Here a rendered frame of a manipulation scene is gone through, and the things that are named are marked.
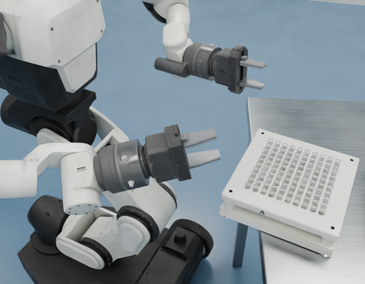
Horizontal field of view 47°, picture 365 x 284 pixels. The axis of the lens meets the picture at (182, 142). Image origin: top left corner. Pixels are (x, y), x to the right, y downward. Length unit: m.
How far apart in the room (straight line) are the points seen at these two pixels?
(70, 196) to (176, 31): 0.58
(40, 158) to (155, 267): 0.96
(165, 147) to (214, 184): 1.45
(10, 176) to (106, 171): 0.16
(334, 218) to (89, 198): 0.48
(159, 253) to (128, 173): 0.96
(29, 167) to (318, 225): 0.55
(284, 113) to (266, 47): 2.14
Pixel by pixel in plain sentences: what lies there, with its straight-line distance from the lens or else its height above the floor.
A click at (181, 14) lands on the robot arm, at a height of 1.05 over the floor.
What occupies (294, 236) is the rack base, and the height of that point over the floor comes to 0.86.
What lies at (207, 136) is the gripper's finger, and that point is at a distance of 0.73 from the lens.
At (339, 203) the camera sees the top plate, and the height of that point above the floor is 0.91.
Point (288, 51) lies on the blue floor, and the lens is 3.33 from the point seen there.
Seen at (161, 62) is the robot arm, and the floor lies 1.00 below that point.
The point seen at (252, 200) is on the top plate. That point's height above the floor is 0.91.
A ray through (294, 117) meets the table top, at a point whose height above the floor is 0.84.
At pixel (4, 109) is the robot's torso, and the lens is 1.33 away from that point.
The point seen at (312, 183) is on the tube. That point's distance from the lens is 0.93.
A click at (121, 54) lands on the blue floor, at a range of 3.23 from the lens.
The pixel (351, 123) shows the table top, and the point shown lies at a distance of 1.26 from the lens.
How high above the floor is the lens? 1.57
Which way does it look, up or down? 41 degrees down
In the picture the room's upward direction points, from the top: straight up
